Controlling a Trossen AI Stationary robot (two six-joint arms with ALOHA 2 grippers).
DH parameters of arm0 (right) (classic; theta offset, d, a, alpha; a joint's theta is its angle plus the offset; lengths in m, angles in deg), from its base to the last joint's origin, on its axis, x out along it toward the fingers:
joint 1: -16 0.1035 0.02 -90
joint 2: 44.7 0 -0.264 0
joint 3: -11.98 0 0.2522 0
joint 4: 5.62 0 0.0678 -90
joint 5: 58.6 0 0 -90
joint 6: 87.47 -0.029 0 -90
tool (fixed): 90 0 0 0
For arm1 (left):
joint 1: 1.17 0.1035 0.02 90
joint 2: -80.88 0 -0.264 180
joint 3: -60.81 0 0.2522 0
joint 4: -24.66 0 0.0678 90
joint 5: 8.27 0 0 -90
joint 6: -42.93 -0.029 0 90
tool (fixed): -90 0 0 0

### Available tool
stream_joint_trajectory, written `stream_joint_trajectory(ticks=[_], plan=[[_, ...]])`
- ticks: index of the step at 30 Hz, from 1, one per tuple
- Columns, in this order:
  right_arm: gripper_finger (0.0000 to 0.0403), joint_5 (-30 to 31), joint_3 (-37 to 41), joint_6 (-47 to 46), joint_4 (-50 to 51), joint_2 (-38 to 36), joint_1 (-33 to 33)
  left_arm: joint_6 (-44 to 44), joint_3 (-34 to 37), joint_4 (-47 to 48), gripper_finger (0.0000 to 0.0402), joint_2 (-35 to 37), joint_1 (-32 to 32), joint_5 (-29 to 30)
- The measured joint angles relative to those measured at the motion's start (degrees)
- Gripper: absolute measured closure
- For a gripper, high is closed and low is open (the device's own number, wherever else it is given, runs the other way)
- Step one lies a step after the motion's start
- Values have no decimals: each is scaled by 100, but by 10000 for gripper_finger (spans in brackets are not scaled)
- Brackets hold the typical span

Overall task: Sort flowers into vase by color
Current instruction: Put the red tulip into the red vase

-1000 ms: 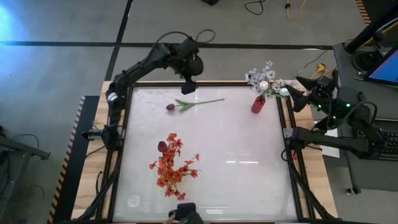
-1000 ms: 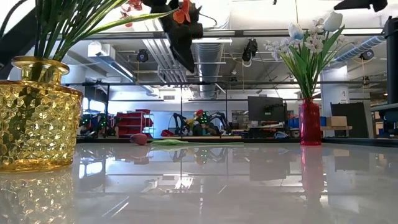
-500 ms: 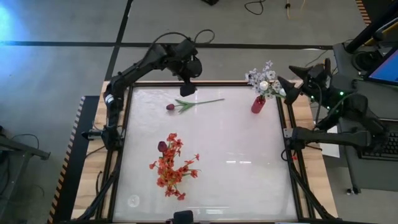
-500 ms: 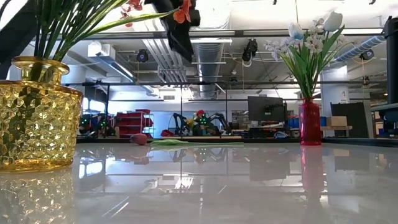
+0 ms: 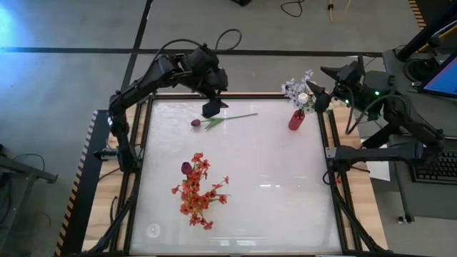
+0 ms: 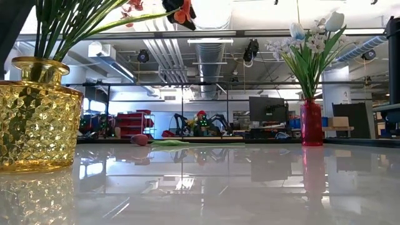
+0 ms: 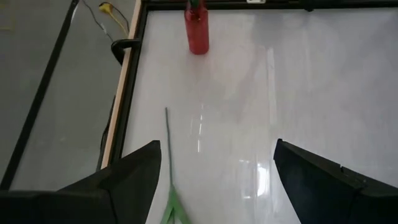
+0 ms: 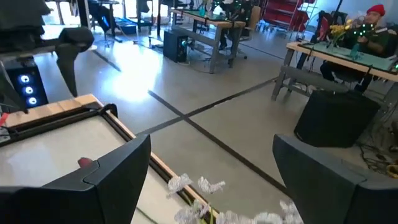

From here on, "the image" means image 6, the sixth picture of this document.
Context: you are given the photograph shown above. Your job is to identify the pale blue tulip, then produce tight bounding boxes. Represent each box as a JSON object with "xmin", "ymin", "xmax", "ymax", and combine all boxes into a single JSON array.
[{"xmin": 281, "ymin": 22, "xmax": 313, "ymax": 101}]

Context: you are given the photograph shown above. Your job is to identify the dark red tulip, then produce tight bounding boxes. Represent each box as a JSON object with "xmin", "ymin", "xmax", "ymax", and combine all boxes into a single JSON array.
[{"xmin": 130, "ymin": 133, "xmax": 246, "ymax": 149}]

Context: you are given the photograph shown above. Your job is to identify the red glass vase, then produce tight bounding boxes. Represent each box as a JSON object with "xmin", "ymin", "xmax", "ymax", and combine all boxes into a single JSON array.
[{"xmin": 299, "ymin": 98, "xmax": 324, "ymax": 147}]

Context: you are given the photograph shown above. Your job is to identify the yellow glass vase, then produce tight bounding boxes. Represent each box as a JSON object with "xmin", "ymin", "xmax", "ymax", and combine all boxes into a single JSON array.
[{"xmin": 0, "ymin": 56, "xmax": 84, "ymax": 173}]

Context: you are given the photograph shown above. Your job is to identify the white ceiling light fixture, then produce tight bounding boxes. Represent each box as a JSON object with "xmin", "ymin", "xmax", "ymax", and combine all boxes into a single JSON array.
[{"xmin": 187, "ymin": 37, "xmax": 234, "ymax": 45}]

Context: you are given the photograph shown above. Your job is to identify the grey overhead beam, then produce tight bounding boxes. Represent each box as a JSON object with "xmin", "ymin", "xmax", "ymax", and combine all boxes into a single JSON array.
[{"xmin": 18, "ymin": 29, "xmax": 388, "ymax": 42}]

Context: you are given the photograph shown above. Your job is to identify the person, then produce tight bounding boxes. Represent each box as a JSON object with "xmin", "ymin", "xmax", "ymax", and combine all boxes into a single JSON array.
[{"xmin": 193, "ymin": 110, "xmax": 219, "ymax": 138}]

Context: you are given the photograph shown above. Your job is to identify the red storage shelf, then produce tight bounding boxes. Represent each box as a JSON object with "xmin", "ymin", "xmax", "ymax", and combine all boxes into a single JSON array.
[{"xmin": 116, "ymin": 109, "xmax": 156, "ymax": 139}]

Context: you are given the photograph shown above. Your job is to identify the black monitor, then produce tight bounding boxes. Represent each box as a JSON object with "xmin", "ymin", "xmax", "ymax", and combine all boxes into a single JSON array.
[{"xmin": 249, "ymin": 96, "xmax": 289, "ymax": 123}]

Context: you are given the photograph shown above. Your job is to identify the wooden workbench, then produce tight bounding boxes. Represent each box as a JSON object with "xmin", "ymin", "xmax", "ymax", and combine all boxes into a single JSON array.
[{"xmin": 162, "ymin": 136, "xmax": 244, "ymax": 141}]

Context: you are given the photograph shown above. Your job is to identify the background robot with green lights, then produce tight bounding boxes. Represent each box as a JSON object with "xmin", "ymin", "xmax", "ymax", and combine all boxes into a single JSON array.
[{"xmin": 79, "ymin": 114, "xmax": 117, "ymax": 138}]

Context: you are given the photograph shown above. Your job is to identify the blue storage bin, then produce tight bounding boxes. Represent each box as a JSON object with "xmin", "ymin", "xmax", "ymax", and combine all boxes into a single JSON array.
[{"xmin": 289, "ymin": 116, "xmax": 328, "ymax": 129}]

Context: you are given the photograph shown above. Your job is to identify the cardboard box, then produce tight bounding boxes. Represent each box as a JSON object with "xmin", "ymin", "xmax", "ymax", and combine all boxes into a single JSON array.
[{"xmin": 327, "ymin": 116, "xmax": 350, "ymax": 128}]

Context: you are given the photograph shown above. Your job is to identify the wooden table with grey legs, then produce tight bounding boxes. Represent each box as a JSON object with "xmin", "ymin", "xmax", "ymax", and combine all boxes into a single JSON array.
[{"xmin": 321, "ymin": 126, "xmax": 355, "ymax": 132}]

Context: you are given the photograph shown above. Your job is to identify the black panel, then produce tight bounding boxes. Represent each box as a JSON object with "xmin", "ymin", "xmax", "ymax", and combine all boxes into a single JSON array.
[{"xmin": 331, "ymin": 102, "xmax": 373, "ymax": 139}]

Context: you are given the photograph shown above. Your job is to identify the grey desk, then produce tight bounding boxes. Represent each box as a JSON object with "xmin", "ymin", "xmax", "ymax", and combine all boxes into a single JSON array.
[{"xmin": 372, "ymin": 102, "xmax": 400, "ymax": 113}]

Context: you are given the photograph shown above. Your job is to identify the silver ventilation duct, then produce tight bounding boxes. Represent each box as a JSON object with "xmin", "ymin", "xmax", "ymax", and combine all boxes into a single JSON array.
[{"xmin": 195, "ymin": 42, "xmax": 226, "ymax": 100}]

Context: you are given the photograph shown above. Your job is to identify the black ceiling camera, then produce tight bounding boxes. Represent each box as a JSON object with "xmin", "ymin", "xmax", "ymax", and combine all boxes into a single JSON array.
[
  {"xmin": 243, "ymin": 39, "xmax": 260, "ymax": 63},
  {"xmin": 361, "ymin": 49, "xmax": 377, "ymax": 61},
  {"xmin": 137, "ymin": 49, "xmax": 150, "ymax": 63}
]

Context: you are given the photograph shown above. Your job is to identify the black background frame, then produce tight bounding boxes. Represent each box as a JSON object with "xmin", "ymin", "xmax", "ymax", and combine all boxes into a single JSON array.
[{"xmin": 62, "ymin": 81, "xmax": 390, "ymax": 140}]

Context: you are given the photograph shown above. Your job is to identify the black table frame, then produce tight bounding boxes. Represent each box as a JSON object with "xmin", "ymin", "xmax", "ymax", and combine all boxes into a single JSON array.
[{"xmin": 76, "ymin": 137, "xmax": 400, "ymax": 148}]

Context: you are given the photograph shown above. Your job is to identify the pale flexible duct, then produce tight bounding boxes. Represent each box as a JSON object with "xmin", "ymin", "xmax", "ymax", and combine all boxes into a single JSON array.
[{"xmin": 336, "ymin": 35, "xmax": 388, "ymax": 63}]

